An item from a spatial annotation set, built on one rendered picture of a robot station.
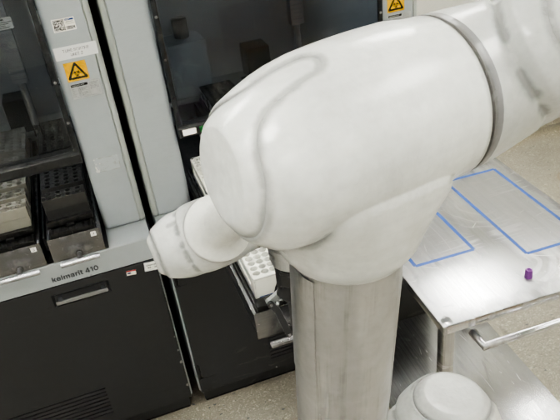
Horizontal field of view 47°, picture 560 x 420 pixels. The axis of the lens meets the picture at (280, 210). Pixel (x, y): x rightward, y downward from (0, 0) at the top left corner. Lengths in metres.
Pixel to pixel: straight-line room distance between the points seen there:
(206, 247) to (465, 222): 0.77
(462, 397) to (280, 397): 1.35
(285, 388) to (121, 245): 0.83
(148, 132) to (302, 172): 1.33
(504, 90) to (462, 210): 1.10
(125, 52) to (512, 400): 1.35
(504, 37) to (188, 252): 0.59
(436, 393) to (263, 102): 0.61
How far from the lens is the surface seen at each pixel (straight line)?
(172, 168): 1.78
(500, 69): 0.49
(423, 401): 0.93
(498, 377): 1.93
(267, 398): 2.25
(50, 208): 1.78
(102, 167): 1.75
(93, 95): 1.67
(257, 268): 1.35
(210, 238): 0.91
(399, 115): 0.43
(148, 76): 1.67
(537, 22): 0.50
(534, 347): 2.43
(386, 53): 0.45
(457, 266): 1.40
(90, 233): 1.73
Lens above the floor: 1.68
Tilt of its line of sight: 32 degrees down
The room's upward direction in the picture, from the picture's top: 7 degrees counter-clockwise
